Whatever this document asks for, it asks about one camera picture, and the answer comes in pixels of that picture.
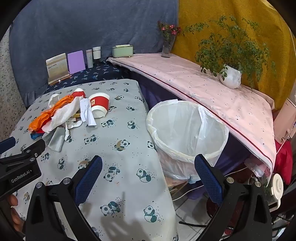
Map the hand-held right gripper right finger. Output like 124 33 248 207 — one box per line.
194 154 272 241

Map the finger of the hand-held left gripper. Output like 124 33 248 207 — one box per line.
0 137 16 154
0 138 46 172

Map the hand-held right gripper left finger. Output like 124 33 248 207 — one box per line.
25 155 103 241

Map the orange plastic bag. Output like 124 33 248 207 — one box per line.
29 95 74 131

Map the white bin with plastic liner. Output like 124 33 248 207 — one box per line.
146 99 229 180

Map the person's left hand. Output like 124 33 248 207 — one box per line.
0 193 26 234

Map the grey cloth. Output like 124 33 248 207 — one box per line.
42 127 66 152

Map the white paper towel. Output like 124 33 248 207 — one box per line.
43 97 81 133

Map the white crumpled tissue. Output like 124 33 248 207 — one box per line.
48 94 62 108

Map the white paper slip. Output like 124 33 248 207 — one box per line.
80 98 97 127

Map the grey panda printed tablecloth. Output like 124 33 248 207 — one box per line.
5 79 179 241

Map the white round appliance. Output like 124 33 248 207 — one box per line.
269 173 284 209

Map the red cloth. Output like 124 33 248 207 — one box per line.
274 139 293 186

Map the red paper cup with label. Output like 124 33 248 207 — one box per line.
88 93 110 118

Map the beige box on wooden stand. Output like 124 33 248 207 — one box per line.
46 53 70 85

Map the pink box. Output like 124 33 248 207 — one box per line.
273 97 296 143

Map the purple card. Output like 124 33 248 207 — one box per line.
67 50 85 75

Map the navy floral cloth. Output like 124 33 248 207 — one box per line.
45 61 130 94

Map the green plant in white pot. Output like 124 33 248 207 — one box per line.
183 15 277 93

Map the pink tablecloth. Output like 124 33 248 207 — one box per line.
107 53 277 176

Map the white jar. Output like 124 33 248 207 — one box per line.
92 47 101 65

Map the green tissue box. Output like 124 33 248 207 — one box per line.
112 44 134 57

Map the glass vase with red flowers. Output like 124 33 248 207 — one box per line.
157 20 182 58

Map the blue hanging blanket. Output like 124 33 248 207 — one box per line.
9 0 179 108

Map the yellow hanging blanket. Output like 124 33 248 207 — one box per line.
171 0 296 109

